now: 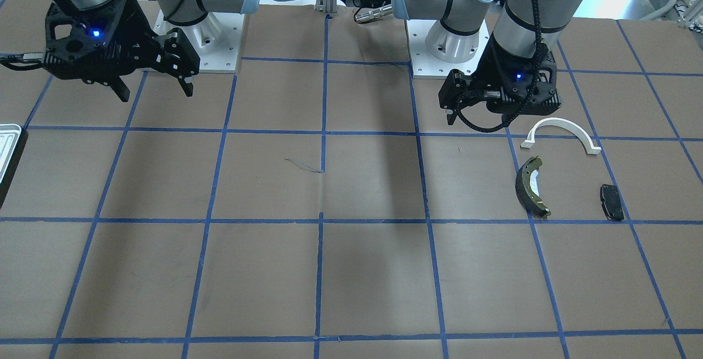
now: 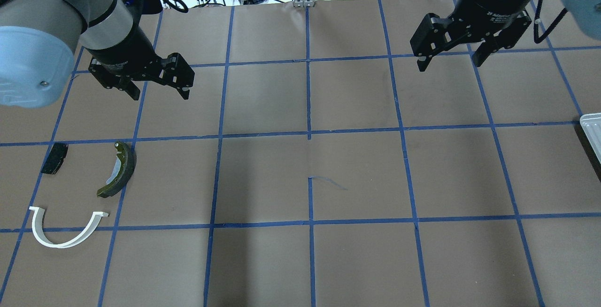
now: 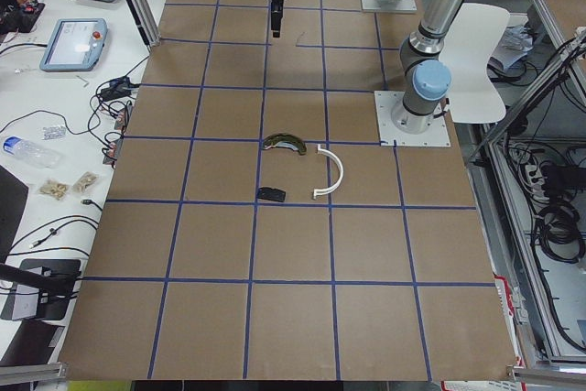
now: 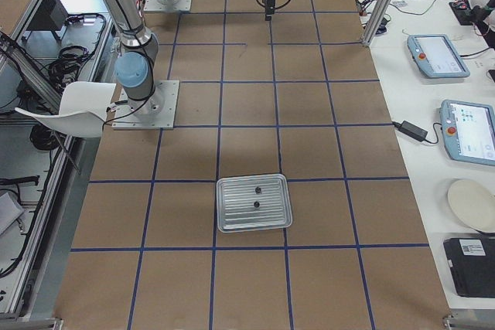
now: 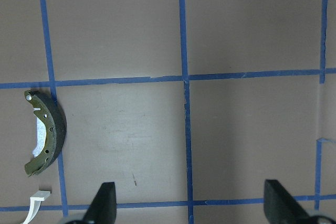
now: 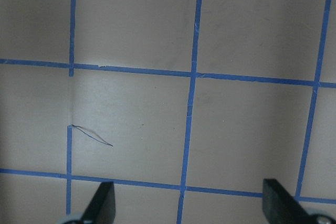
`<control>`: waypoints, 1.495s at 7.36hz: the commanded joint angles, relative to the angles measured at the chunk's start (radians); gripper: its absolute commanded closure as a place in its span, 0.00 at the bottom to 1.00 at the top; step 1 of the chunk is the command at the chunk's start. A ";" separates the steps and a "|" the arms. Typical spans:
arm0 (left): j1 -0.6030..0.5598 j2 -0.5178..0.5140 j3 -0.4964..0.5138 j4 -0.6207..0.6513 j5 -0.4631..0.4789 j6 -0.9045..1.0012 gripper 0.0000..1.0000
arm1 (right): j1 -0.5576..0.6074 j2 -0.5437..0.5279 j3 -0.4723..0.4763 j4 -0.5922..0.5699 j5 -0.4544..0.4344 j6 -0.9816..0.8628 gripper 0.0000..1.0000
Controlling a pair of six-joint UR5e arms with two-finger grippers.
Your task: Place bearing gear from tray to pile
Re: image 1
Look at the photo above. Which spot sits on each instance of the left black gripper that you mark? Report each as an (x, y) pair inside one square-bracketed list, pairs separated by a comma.
[(490, 74)]

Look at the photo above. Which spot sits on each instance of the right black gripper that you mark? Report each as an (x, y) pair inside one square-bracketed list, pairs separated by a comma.
[(133, 31)]

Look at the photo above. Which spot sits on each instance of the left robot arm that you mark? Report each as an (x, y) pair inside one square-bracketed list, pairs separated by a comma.
[(525, 28)]

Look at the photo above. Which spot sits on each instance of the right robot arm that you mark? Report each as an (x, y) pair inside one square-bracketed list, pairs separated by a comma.
[(169, 9)]

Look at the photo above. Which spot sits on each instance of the olive brake shoe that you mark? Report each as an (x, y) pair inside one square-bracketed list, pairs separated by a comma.
[(527, 188)]

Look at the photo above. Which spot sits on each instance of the silver metal cylinder tool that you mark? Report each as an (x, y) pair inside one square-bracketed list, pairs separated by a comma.
[(373, 14)]

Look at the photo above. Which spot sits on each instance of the black brake pad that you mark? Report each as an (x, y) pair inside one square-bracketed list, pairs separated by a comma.
[(611, 202)]

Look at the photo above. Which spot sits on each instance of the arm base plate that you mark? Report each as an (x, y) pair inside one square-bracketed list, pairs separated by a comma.
[(428, 51), (219, 35)]

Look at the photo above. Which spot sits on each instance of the white curved plastic bracket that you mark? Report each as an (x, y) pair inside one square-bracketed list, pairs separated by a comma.
[(566, 125)]

